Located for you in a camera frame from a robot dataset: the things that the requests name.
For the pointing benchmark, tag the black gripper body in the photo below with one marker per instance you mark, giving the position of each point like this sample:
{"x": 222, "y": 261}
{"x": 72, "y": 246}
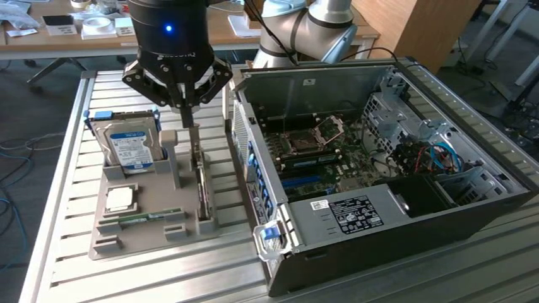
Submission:
{"x": 168, "y": 41}

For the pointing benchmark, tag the graphics card with metal bracket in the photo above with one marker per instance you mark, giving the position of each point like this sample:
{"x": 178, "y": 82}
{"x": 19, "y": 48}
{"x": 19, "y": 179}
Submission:
{"x": 191, "y": 139}

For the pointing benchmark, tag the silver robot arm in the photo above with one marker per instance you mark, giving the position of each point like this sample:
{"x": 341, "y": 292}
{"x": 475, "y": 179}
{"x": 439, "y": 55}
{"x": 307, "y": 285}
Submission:
{"x": 286, "y": 28}

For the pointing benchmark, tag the plain white box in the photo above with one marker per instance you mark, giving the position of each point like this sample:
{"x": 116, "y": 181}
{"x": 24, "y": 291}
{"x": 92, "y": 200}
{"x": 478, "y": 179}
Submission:
{"x": 124, "y": 26}

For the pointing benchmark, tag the white flat box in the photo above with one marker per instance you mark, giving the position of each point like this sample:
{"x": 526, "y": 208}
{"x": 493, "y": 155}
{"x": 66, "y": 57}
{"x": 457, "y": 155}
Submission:
{"x": 99, "y": 35}

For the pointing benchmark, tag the white tape roll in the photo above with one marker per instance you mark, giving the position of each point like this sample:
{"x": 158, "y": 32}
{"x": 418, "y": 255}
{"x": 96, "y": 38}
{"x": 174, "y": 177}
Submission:
{"x": 98, "y": 22}

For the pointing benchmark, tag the white paper booklet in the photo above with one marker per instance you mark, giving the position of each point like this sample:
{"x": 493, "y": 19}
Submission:
{"x": 242, "y": 26}

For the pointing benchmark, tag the hard disk with blue rails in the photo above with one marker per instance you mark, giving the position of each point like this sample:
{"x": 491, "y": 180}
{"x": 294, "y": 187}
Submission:
{"x": 126, "y": 145}

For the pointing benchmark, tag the blue card retainer clip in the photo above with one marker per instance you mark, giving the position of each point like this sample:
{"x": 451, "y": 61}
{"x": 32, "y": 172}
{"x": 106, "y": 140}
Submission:
{"x": 259, "y": 175}
{"x": 271, "y": 209}
{"x": 266, "y": 193}
{"x": 251, "y": 154}

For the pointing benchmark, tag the white box with black top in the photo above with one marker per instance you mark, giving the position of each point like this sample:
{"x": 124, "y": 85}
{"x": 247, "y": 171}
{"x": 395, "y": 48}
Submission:
{"x": 59, "y": 25}

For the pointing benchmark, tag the wooden desk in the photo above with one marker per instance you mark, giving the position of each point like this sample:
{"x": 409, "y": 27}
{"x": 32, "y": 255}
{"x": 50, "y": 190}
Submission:
{"x": 42, "y": 44}

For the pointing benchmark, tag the CPU socket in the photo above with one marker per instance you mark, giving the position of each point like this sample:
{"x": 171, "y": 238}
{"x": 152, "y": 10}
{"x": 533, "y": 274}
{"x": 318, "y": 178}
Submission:
{"x": 303, "y": 143}

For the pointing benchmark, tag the metal socket cover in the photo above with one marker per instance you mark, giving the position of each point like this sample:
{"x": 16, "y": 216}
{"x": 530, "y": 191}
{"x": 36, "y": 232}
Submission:
{"x": 330, "y": 127}

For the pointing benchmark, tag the installed RAM stick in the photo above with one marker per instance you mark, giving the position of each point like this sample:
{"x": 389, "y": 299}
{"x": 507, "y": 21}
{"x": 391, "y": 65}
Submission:
{"x": 310, "y": 160}

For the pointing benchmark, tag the white paper label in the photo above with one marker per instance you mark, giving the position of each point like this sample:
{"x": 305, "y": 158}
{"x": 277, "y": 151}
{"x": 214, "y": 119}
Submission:
{"x": 20, "y": 32}

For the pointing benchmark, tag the grey parts rack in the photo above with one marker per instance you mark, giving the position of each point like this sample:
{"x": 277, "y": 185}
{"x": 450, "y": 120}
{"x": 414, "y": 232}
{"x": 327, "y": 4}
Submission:
{"x": 155, "y": 195}

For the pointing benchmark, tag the silver CPU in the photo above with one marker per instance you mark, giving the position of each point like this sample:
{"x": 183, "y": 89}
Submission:
{"x": 120, "y": 200}

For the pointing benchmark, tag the clear plastic bag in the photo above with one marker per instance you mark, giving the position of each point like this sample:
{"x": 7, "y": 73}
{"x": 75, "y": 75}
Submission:
{"x": 15, "y": 14}

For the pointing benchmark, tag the blue expansion slot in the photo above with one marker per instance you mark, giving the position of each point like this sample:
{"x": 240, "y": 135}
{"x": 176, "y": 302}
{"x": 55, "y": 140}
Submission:
{"x": 301, "y": 182}

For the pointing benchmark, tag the green motherboard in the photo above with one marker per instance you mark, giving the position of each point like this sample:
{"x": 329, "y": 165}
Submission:
{"x": 350, "y": 164}

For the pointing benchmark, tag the perforated metal drive cage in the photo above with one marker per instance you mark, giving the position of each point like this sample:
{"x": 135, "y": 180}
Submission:
{"x": 387, "y": 116}

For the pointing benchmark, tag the green RAM stick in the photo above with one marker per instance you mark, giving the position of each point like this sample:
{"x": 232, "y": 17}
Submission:
{"x": 143, "y": 217}

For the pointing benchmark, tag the blue case latch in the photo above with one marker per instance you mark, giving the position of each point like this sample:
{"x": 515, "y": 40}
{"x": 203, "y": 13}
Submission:
{"x": 270, "y": 234}

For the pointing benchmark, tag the grey power supply unit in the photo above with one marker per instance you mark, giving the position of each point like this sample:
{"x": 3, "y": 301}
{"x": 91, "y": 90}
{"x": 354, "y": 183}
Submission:
{"x": 307, "y": 227}

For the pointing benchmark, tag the wooden cabinet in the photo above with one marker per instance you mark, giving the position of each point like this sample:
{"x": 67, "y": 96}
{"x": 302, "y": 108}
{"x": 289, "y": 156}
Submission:
{"x": 421, "y": 31}

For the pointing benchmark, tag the black open PC case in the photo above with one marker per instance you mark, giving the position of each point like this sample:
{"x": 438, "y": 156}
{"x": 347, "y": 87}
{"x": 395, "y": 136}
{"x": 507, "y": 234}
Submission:
{"x": 379, "y": 252}

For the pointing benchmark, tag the metal disk bay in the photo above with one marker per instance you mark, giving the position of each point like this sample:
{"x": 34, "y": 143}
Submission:
{"x": 471, "y": 186}

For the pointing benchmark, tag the white table frame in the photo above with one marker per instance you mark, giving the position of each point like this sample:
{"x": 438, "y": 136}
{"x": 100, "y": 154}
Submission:
{"x": 505, "y": 31}

